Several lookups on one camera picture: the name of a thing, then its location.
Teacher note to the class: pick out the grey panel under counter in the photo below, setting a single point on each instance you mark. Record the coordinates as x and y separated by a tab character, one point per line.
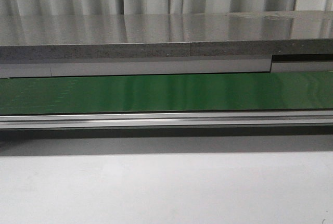
166	65

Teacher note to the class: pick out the green conveyor belt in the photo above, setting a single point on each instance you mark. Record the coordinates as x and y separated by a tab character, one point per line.
179	92

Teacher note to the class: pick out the dark granite counter slab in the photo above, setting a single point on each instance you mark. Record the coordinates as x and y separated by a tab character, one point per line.
69	37

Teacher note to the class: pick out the aluminium conveyor front rail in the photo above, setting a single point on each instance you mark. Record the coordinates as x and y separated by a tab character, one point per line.
201	118

